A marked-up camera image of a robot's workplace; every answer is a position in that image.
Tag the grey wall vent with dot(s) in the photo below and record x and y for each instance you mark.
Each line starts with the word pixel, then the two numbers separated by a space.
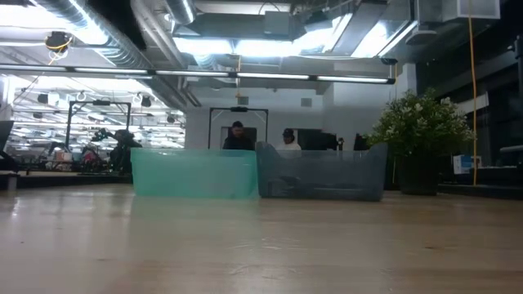
pixel 306 102
pixel 243 100

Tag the LED light bar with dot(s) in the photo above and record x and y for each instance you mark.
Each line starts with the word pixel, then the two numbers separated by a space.
pixel 269 76

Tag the black ceiling camera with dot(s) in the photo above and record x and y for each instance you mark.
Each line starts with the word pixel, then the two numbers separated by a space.
pixel 388 61

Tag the person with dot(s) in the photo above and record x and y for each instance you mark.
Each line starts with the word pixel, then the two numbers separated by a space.
pixel 124 151
pixel 289 143
pixel 238 141

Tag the teal translucent plastic bin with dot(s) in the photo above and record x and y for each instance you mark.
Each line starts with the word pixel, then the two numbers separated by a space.
pixel 192 173

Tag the green potted plant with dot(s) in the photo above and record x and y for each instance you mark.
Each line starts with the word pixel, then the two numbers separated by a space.
pixel 417 126

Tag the grey translucent plastic bin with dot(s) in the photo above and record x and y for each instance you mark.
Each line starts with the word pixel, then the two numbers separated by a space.
pixel 327 171

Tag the dark monitor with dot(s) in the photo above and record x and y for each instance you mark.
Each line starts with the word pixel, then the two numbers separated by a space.
pixel 5 134

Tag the black gantry frame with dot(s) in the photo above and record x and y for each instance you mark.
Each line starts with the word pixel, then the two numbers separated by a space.
pixel 98 103
pixel 239 109

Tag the white box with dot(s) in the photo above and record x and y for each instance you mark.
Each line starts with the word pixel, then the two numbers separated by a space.
pixel 461 164

